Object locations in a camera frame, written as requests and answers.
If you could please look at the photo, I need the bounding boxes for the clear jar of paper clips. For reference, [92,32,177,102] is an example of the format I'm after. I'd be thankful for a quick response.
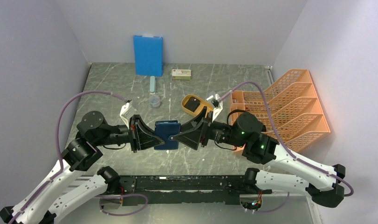
[149,94,161,108]

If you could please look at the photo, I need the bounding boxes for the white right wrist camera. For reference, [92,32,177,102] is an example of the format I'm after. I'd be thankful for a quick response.
[206,91,223,121]

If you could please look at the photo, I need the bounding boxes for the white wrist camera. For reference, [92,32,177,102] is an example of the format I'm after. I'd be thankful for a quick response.
[206,91,223,121]
[119,100,137,128]

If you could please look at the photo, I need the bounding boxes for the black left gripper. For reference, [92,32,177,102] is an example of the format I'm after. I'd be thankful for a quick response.
[94,113,165,152]

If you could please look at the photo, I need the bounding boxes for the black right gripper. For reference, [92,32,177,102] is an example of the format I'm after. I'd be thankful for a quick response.
[173,106,246,150]

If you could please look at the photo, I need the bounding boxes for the green and white small box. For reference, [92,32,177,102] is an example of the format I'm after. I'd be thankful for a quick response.
[171,69,192,80]

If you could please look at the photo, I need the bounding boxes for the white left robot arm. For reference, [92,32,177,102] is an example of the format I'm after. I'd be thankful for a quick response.
[0,111,164,224]

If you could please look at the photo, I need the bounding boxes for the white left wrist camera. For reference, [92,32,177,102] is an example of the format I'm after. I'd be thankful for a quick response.
[119,100,137,128]

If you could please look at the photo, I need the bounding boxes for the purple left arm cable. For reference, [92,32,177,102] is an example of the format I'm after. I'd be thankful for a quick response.
[8,90,149,224]

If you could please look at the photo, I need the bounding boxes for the yellow oval tray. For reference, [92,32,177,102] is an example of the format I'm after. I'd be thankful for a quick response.
[181,94,213,117]

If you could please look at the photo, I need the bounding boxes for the navy blue card holder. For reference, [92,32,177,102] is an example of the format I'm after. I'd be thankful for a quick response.
[154,120,181,150]

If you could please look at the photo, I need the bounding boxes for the black VIP card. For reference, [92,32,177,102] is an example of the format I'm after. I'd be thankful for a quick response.
[184,96,200,112]

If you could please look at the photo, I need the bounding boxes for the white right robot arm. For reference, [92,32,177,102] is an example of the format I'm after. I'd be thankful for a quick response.
[170,111,345,208]

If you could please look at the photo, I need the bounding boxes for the blue upright folder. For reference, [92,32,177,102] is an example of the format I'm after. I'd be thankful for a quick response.
[133,35,163,77]

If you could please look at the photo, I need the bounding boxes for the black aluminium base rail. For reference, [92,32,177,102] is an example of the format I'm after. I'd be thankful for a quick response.
[53,175,315,207]

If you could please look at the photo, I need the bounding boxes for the orange plastic file organizer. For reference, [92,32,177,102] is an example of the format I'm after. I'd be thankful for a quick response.
[230,69,330,153]

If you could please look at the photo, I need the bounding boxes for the light blue stapler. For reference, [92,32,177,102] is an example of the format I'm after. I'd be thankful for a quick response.
[149,76,156,94]

